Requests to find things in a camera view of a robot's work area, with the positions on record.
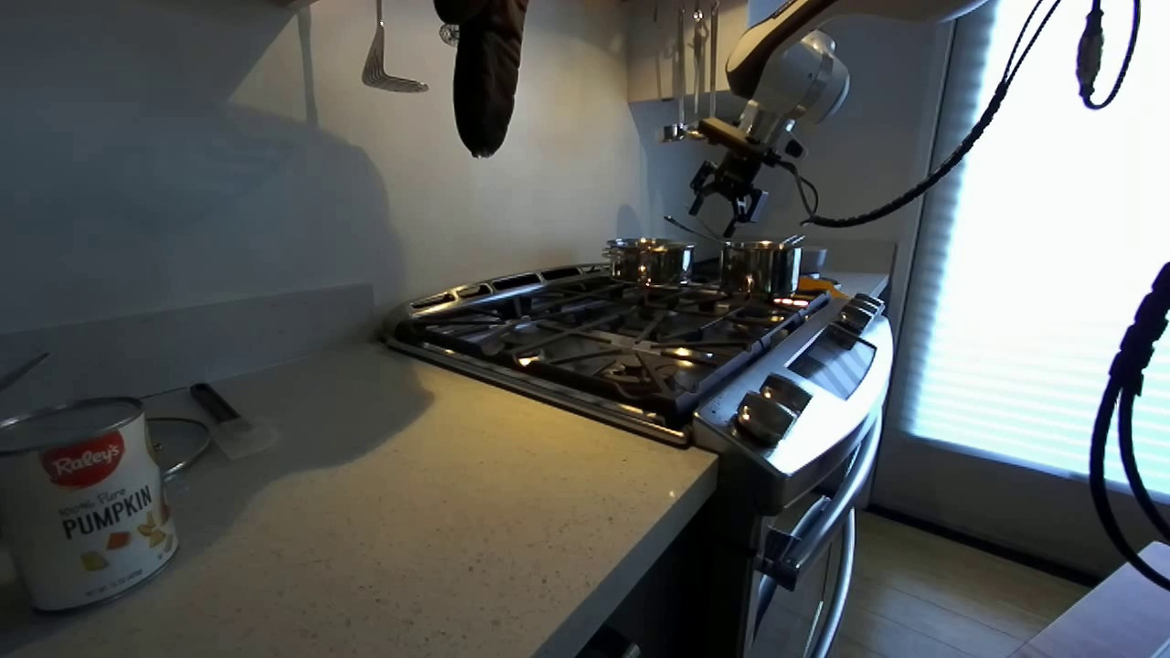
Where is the black cast iron grate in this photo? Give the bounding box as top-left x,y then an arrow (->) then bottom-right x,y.
406,265 -> 833,425

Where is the white pumpkin can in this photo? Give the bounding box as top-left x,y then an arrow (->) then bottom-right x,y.
0,392 -> 184,616

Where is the dark lower cabinet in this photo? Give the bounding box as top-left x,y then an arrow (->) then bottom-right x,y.
570,478 -> 759,658

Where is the hanging metal spatula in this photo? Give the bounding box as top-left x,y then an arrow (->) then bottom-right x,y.
357,0 -> 432,99

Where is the black oven control panel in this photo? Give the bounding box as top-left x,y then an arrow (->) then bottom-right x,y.
785,326 -> 880,402

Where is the round glass lid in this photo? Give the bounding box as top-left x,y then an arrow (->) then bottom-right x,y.
144,409 -> 222,482

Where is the silver oven door handle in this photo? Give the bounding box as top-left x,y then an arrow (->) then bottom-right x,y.
752,417 -> 885,591

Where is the black cable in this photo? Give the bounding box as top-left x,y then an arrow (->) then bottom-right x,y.
780,0 -> 1058,232
1070,0 -> 1147,115

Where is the black handled utensil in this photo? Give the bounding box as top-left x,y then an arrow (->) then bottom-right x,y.
188,375 -> 285,463

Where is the small steel pot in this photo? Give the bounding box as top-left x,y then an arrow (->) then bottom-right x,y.
603,230 -> 703,292

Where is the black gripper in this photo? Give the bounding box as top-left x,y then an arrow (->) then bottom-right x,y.
686,141 -> 768,242

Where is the wooden table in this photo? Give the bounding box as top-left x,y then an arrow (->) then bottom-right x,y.
1004,536 -> 1170,658

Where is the stainless steel gas range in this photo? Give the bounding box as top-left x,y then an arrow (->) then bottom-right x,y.
379,255 -> 898,658

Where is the white window blind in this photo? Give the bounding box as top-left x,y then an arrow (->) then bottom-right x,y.
908,0 -> 1170,503

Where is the large steel saucepan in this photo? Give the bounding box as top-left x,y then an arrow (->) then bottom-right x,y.
659,210 -> 811,302

